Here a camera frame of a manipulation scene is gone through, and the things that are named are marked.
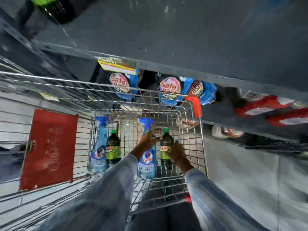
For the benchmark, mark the person's right forearm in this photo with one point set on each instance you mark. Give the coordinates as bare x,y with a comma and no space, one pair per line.
209,202

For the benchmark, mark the white orange packet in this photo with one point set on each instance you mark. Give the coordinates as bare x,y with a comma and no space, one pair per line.
226,132
186,122

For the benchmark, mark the blue laundry pouch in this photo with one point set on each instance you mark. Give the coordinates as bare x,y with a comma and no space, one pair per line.
124,88
170,88
204,92

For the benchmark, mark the person's right leg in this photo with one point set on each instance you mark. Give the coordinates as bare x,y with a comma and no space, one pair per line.
180,218

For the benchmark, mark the dark bottle green cap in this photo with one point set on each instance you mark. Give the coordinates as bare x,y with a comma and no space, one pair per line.
113,149
165,139

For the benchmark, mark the person's leg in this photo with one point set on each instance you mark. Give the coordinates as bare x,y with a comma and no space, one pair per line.
151,218
180,218

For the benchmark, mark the blue Colin spray bottle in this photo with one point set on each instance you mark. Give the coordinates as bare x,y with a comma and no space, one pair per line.
98,156
147,165

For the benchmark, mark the person's left forearm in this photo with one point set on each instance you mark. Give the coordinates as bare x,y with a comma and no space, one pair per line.
108,194

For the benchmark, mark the person's left leg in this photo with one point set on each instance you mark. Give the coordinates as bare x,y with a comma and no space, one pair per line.
151,218

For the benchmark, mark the person's right hand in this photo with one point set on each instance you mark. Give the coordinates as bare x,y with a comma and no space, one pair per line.
177,152

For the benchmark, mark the person's left hand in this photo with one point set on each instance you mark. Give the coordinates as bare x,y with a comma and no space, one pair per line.
146,143

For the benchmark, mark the yellow price tag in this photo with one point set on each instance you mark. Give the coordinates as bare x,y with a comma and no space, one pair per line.
118,66

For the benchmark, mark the grey metal shelf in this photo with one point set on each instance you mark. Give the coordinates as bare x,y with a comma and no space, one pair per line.
192,33

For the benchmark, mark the row of dark bottles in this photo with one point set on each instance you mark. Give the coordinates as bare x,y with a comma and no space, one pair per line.
60,11

